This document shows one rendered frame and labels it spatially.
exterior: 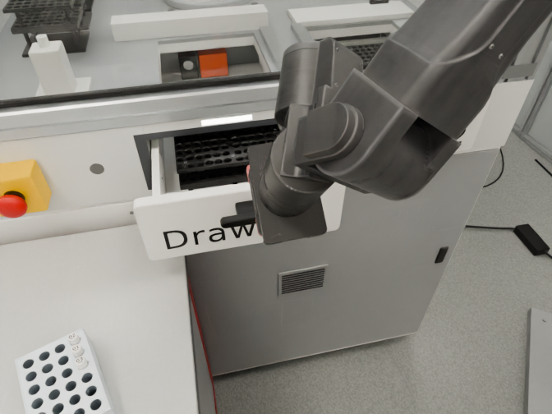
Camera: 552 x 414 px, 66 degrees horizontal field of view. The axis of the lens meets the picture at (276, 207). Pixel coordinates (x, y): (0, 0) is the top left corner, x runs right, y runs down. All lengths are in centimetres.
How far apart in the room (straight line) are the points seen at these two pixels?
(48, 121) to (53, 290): 26
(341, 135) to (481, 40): 9
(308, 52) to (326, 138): 11
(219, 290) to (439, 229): 53
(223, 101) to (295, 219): 31
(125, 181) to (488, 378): 124
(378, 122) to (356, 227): 69
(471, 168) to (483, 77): 69
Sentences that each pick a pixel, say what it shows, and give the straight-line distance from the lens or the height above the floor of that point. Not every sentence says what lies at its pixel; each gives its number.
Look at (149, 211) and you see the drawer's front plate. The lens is 58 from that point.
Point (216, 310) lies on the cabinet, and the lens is 107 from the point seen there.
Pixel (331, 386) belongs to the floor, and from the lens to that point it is 143.
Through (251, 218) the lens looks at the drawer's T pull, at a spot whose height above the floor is 91.
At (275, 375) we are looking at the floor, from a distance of 143.
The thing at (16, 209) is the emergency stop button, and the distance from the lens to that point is 72.
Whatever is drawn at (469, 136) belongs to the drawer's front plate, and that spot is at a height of 85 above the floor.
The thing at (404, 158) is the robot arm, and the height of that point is 114.
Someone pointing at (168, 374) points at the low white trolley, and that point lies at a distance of 62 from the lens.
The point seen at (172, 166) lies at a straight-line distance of 78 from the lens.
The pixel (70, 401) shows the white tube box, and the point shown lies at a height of 79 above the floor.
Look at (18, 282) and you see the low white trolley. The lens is 78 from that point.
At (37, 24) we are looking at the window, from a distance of 66.
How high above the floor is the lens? 131
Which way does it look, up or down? 44 degrees down
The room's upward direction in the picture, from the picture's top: straight up
